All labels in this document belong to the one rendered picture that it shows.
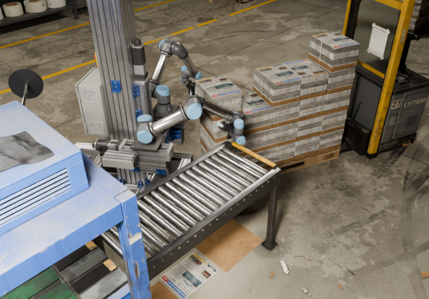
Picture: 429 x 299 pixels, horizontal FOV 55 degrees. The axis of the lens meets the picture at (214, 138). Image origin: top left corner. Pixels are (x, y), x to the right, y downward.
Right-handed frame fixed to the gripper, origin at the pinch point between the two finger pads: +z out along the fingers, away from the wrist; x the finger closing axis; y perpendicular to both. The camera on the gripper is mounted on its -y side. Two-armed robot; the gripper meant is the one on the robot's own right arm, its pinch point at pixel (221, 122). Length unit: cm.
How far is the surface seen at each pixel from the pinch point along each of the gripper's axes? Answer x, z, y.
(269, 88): -54, 14, 13
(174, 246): 83, -105, -5
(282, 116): -65, 6, -15
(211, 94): 3.2, 13.5, 21.0
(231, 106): -12.8, 8.0, 8.1
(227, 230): 14, -40, -85
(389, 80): -167, -17, 10
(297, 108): -81, 6, -10
